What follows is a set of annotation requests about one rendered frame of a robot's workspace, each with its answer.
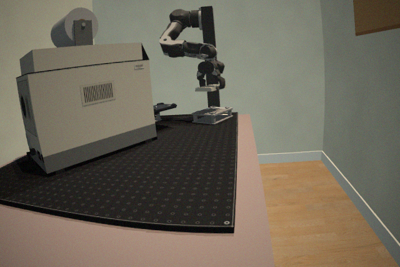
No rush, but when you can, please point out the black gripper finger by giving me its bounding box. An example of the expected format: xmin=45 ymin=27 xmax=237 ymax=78
xmin=212 ymin=69 xmax=226 ymax=90
xmin=197 ymin=71 xmax=206 ymax=87

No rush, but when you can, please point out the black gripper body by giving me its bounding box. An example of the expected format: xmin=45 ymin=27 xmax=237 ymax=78
xmin=198 ymin=58 xmax=224 ymax=74

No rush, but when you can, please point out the beige foil roll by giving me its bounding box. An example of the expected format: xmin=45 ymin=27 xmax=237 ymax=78
xmin=51 ymin=8 xmax=98 ymax=48

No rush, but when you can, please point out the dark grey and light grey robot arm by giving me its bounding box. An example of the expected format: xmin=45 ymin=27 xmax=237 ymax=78
xmin=159 ymin=7 xmax=218 ymax=61

